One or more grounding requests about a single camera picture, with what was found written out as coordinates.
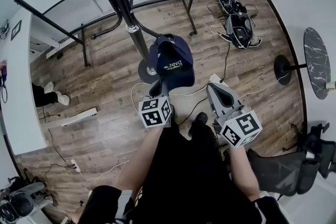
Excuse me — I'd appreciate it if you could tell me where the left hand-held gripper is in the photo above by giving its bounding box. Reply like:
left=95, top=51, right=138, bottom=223
left=138, top=80, right=175, bottom=129

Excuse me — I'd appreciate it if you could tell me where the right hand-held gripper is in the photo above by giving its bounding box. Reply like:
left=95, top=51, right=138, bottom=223
left=207, top=82, right=264, bottom=149

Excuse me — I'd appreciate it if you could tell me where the navy blue cap item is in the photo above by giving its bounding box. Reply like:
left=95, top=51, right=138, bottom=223
left=149, top=34, right=195, bottom=91

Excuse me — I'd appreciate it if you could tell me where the person's left forearm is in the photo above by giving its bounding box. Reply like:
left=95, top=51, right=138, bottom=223
left=114, top=125, right=165, bottom=193

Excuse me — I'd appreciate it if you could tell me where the person's right forearm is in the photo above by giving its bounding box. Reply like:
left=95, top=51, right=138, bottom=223
left=227, top=146, right=261, bottom=203

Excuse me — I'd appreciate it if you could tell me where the white power strip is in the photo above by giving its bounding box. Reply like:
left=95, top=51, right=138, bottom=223
left=70, top=158, right=82, bottom=173
left=208, top=73, right=228, bottom=88

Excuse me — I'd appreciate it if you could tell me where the person's black shoe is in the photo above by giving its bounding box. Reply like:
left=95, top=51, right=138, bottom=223
left=195, top=112, right=209, bottom=127

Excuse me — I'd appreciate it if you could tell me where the open black backpack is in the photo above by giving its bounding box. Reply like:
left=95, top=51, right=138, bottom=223
left=222, top=12, right=263, bottom=50

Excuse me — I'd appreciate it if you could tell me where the black metal clothes rack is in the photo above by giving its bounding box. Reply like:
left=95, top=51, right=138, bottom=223
left=0, top=0, right=208, bottom=68

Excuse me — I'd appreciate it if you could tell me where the person's black clothing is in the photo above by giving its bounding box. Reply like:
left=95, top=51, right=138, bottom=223
left=70, top=118, right=289, bottom=224

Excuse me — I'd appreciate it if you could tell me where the black mesh office chair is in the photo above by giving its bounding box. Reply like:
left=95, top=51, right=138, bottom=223
left=246, top=122, right=336, bottom=198

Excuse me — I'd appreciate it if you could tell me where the flat black bag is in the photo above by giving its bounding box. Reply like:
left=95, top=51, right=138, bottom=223
left=217, top=0, right=248, bottom=15

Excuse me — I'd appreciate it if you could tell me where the black marble side table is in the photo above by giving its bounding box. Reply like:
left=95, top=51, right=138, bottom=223
left=273, top=27, right=332, bottom=101

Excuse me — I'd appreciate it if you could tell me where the white desk leg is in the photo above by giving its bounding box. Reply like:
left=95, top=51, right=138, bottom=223
left=29, top=33, right=80, bottom=60

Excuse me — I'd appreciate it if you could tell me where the white desk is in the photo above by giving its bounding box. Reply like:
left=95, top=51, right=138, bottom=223
left=0, top=12, right=98, bottom=156

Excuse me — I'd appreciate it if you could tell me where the black framed card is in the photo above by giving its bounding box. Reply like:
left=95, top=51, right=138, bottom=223
left=10, top=19, right=23, bottom=41

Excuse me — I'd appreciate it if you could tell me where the purple object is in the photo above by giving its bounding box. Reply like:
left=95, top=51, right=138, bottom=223
left=0, top=59, right=8, bottom=88

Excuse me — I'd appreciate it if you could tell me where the grey black equipment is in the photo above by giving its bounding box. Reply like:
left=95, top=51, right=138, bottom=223
left=0, top=175, right=59, bottom=219

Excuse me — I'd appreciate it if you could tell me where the black power cable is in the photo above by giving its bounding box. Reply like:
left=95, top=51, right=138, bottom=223
left=219, top=43, right=232, bottom=82

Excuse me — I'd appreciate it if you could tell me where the white floor cable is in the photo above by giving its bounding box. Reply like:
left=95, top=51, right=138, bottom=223
left=78, top=159, right=131, bottom=182

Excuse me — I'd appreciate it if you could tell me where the black floor cable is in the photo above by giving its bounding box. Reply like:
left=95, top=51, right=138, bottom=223
left=39, top=112, right=76, bottom=182

